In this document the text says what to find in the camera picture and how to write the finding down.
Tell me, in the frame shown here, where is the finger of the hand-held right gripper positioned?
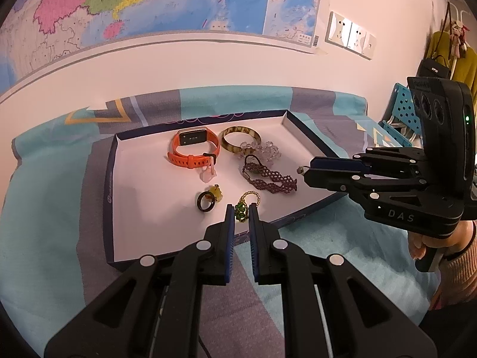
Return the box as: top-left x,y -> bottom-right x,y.
303,168 -> 430,203
310,148 -> 426,175

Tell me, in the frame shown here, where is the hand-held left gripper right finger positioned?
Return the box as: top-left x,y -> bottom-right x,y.
248,203 -> 436,358

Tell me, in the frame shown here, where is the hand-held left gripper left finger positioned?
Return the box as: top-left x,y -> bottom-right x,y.
44,204 -> 236,358

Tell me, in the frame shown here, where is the green and gold bead ring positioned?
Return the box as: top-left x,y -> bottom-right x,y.
235,191 -> 260,222

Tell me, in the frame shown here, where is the maroon beaded bracelet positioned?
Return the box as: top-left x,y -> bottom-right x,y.
241,154 -> 299,195

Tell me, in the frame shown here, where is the clear crystal bead bracelet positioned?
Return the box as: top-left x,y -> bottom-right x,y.
238,140 -> 282,163

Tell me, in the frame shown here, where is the white box with dark rim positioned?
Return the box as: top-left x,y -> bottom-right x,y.
102,109 -> 354,271

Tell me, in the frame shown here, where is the person's right forearm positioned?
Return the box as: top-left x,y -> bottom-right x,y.
428,244 -> 477,306

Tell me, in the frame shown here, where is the person's right hand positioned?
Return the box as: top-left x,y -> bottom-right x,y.
407,221 -> 477,265

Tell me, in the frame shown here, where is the blue perforated plastic stool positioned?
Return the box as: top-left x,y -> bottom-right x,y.
380,83 -> 425,148

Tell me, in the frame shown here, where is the yellow hanging garment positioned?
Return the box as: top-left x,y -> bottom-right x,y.
425,30 -> 477,101

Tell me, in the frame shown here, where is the black handbag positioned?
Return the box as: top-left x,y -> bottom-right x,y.
416,57 -> 457,81

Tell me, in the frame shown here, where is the orange smart band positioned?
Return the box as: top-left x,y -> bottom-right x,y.
166,128 -> 221,169

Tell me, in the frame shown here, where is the small pink plush charm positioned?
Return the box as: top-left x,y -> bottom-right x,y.
449,20 -> 468,58

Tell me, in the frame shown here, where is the tortoiseshell bangle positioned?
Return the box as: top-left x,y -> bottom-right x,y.
218,126 -> 261,155

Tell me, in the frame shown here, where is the person's dark clothing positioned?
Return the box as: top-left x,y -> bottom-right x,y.
419,300 -> 477,358

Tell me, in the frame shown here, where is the black ring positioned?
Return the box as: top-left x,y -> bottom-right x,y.
196,191 -> 217,213

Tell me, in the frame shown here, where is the colourful wall map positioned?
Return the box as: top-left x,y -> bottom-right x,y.
0,0 -> 330,99

